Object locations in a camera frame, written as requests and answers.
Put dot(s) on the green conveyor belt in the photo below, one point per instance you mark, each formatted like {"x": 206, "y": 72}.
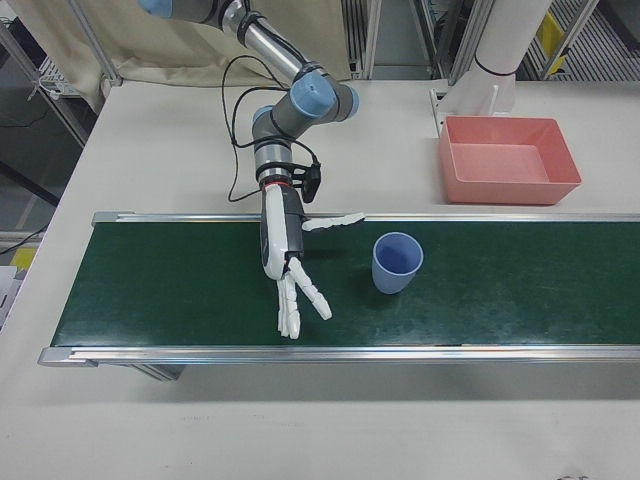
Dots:
{"x": 175, "y": 280}

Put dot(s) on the beige curtain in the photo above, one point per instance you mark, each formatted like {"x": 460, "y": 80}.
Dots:
{"x": 175, "y": 50}

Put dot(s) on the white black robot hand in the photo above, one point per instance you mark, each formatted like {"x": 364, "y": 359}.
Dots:
{"x": 272, "y": 235}

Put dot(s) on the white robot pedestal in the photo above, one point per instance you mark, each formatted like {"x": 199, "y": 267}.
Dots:
{"x": 505, "y": 40}

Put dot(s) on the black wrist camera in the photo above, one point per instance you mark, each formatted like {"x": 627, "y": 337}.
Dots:
{"x": 312, "y": 182}

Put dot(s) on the pink plastic box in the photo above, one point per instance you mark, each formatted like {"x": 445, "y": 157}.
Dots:
{"x": 500, "y": 192}

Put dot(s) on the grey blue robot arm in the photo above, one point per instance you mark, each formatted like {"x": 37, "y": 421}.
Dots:
{"x": 270, "y": 45}

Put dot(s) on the blue plastic cup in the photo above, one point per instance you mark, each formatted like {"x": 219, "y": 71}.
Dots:
{"x": 390, "y": 280}

